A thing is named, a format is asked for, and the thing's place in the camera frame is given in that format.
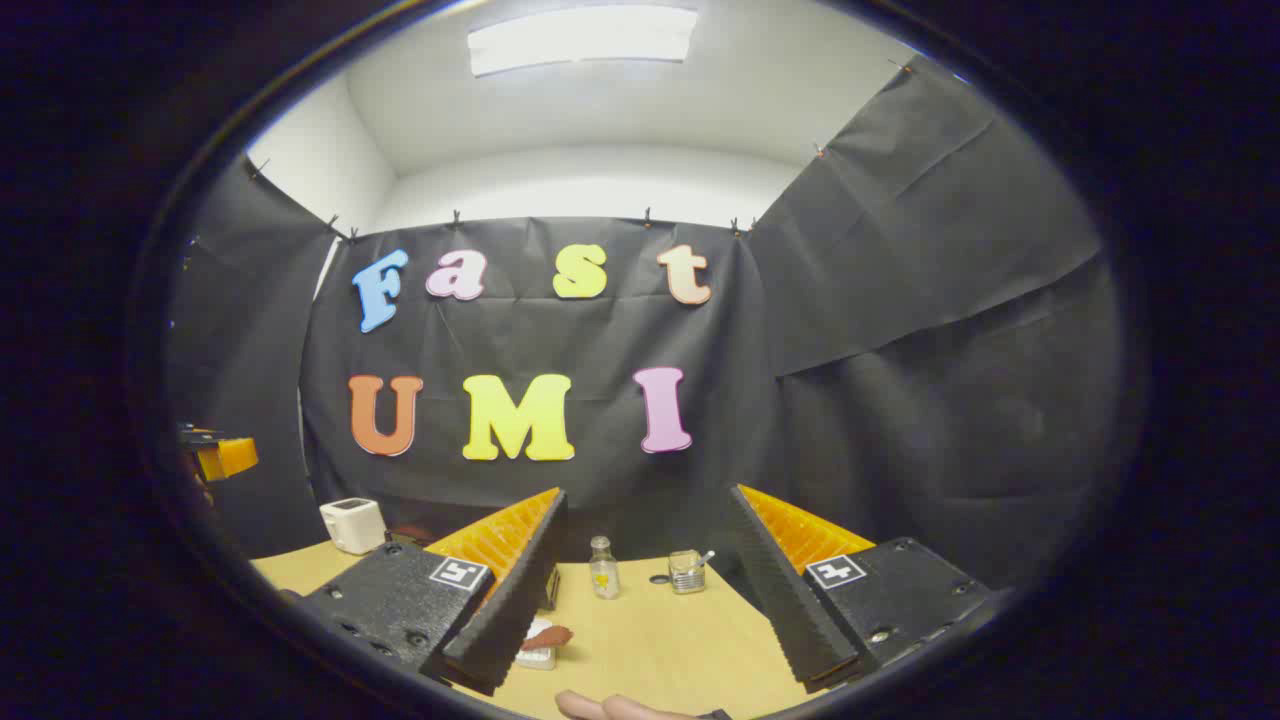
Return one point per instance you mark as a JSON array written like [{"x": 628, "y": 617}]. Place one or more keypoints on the white toaster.
[{"x": 352, "y": 525}]

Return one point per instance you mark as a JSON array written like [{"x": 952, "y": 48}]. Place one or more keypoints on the black electric oven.
[{"x": 410, "y": 537}]

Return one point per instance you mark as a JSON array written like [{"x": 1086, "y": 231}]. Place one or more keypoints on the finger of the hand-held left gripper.
[{"x": 232, "y": 457}]

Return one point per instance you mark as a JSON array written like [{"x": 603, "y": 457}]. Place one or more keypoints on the red meat piece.
[{"x": 548, "y": 637}]

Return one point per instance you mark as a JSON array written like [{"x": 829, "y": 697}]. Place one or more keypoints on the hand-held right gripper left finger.
[{"x": 515, "y": 590}]

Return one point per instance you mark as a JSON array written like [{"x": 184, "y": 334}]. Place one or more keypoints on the clear glass jar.
[{"x": 685, "y": 575}]

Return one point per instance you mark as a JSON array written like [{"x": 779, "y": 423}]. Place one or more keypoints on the clear glass bottle yellow label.
[{"x": 604, "y": 575}]

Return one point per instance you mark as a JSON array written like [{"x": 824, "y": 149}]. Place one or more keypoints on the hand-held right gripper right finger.
[{"x": 785, "y": 590}]

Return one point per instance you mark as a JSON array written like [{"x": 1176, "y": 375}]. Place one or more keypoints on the small white dish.
[{"x": 535, "y": 658}]

